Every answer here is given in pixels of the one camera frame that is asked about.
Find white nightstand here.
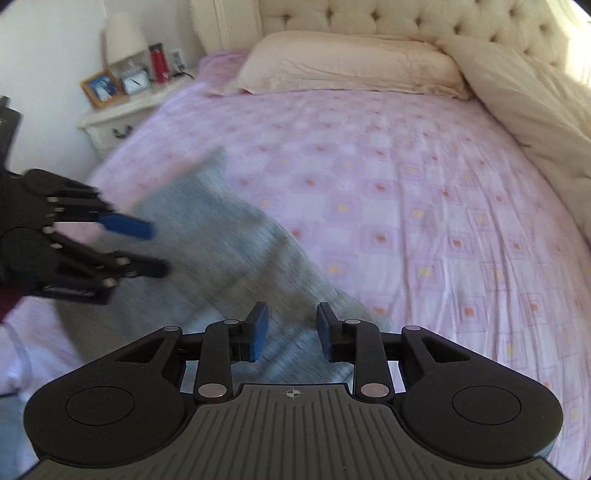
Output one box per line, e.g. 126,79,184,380
77,68,197,160

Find red water bottle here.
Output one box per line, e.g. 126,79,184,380
148,43,169,84

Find cream tufted headboard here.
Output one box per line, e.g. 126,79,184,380
189,0,576,69

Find pink patterned bed sheet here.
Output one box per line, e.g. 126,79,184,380
0,50,591,476

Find wooden photo frame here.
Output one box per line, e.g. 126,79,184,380
80,69,125,109

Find small desk clock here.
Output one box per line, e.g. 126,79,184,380
120,66,150,96

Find cream pillow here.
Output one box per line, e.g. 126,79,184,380
209,31,473,100

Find grey knit pants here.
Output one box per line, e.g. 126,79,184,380
55,150,377,384

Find white table lamp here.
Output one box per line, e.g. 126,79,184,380
104,12,148,66

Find cream duvet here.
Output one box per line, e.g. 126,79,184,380
437,36,590,237

